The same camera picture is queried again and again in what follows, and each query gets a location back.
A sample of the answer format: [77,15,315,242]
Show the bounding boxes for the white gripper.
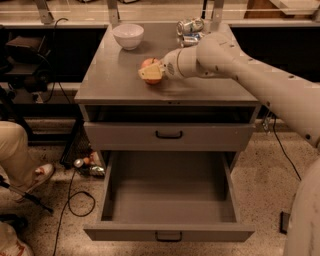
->
[138,49,183,80]

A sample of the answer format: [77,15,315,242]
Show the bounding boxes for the red apple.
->
[140,58,162,85]

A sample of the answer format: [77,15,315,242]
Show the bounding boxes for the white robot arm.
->
[138,31,320,256]

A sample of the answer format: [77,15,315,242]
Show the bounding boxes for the grey drawer cabinet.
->
[75,22,260,167]

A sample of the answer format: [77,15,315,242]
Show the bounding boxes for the closed upper grey drawer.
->
[84,122,254,151]

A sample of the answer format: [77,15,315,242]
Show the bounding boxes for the open lower grey drawer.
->
[84,151,255,242]

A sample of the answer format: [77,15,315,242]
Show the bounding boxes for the white ceramic bowl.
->
[112,24,144,50]

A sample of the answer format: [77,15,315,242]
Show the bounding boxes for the blue silver soda can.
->
[180,32,204,47]

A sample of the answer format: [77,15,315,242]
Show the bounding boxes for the green white soda can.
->
[176,18,204,36]

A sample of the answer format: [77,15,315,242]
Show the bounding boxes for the pile of cans on floor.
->
[73,151,105,178]

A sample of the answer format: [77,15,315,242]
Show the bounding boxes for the black equipment on left shelf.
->
[3,35,52,93]

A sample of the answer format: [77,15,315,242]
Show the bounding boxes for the white sneaker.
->
[18,164,55,193]

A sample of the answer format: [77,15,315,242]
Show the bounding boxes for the person leg beige trousers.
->
[0,121,38,191]

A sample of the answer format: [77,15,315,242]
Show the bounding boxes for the black tripod leg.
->
[0,175,54,214]

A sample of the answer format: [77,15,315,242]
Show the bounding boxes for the black power adapter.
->
[280,212,290,234]

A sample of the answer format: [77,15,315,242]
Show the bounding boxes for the black floor cable right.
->
[271,113,303,183]

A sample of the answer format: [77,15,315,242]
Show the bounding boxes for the black looped floor cable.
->
[52,169,97,256]

